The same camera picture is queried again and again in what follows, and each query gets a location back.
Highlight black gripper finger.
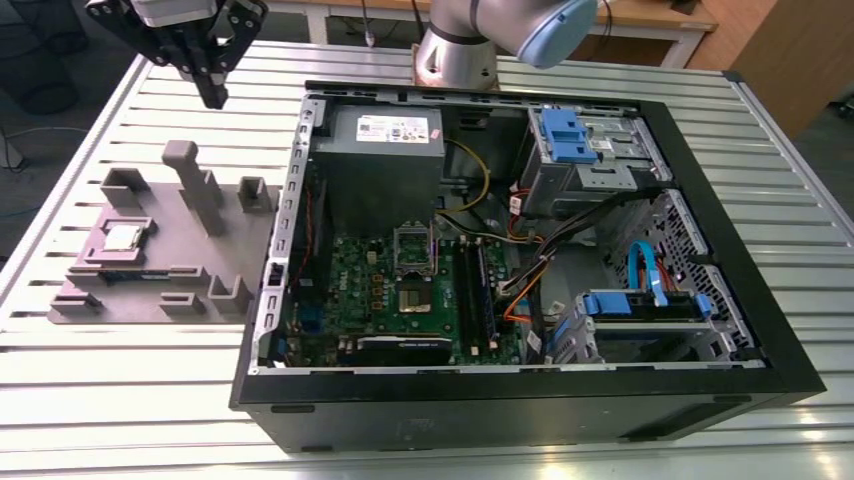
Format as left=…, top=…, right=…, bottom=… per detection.
left=84, top=0, right=217, bottom=109
left=205, top=0, right=271, bottom=110

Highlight silver CPU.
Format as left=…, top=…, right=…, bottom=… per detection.
left=99, top=224, right=146, bottom=251

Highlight metal socket cover frame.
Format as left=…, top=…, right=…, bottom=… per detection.
left=394, top=226, right=441, bottom=276

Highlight CPU socket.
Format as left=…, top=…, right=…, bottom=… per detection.
left=398, top=284, right=437, bottom=315

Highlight grey power supply unit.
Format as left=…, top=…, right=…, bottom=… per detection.
left=313, top=103, right=447, bottom=236

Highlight grey plastic parts rack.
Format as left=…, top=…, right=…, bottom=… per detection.
left=47, top=139, right=286, bottom=326

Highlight RAM stick blue label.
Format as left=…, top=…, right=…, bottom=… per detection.
left=98, top=269, right=174, bottom=281

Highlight blue drive carrier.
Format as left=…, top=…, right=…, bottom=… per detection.
left=541, top=107, right=601, bottom=165

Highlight silver drive cage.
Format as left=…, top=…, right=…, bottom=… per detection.
left=518, top=103, right=674, bottom=217

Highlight green motherboard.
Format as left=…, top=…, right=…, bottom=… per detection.
left=277, top=234, right=529, bottom=369

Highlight black RAM slot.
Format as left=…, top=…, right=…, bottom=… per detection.
left=453, top=237, right=479, bottom=352

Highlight wooden desk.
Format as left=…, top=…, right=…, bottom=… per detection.
left=586, top=0, right=721, bottom=69

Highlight black graphics card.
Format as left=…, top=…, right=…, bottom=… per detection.
left=338, top=333, right=457, bottom=369

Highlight hard disk in blue carrier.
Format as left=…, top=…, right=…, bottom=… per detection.
left=578, top=291, right=713, bottom=324

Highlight wooden cabinet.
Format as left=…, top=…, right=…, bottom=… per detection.
left=730, top=0, right=854, bottom=139

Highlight black open PC case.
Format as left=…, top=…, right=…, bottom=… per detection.
left=229, top=78, right=829, bottom=455

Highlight silver perforated disk cage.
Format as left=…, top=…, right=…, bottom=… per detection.
left=545, top=288, right=764, bottom=367

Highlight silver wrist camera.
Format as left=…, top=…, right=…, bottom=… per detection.
left=130, top=0, right=222, bottom=30

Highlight white desk frame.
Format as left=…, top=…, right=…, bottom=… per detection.
left=303, top=0, right=435, bottom=46

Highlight red black twisted wire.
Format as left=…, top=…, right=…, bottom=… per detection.
left=295, top=192, right=317, bottom=282

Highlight yellow wire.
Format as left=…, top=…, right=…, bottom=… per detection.
left=437, top=138, right=493, bottom=216

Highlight grey wire bundle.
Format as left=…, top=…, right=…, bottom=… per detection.
left=437, top=219, right=536, bottom=245

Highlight red wire bundle white labels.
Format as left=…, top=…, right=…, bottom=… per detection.
left=503, top=182, right=540, bottom=246

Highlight black cable bundle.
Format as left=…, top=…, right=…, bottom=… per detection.
left=499, top=184, right=677, bottom=301

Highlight orange wire bundle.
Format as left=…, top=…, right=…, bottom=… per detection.
left=501, top=272, right=557, bottom=327

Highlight blue SATA cable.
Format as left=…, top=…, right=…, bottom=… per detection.
left=626, top=240, right=670, bottom=309

